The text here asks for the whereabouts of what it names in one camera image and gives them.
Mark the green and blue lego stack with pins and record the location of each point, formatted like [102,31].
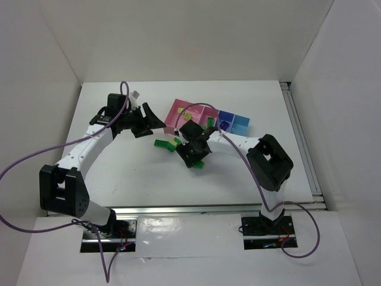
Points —
[198,165]

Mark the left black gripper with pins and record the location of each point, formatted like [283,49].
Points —
[143,120]

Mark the aluminium rail front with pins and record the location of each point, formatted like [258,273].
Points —
[236,208]

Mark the aluminium rail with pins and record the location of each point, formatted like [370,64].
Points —
[236,208]
[302,144]

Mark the green long lego brick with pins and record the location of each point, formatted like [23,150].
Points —
[160,143]

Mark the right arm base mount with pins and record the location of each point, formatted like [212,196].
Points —
[257,236]

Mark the dark blue lego brick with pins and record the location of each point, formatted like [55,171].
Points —
[224,125]

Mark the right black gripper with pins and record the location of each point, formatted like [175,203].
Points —
[192,144]

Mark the green yellow lego cluster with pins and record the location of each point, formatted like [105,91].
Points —
[173,144]

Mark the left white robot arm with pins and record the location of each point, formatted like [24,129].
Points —
[62,187]

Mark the pink and blue compartment tray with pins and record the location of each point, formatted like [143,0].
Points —
[204,116]

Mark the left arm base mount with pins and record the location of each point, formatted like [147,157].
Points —
[123,237]

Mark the green lego plate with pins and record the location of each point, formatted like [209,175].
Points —
[210,122]

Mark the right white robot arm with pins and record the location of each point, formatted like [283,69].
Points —
[266,160]

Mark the aluminium rail right side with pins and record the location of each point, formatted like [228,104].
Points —
[302,144]

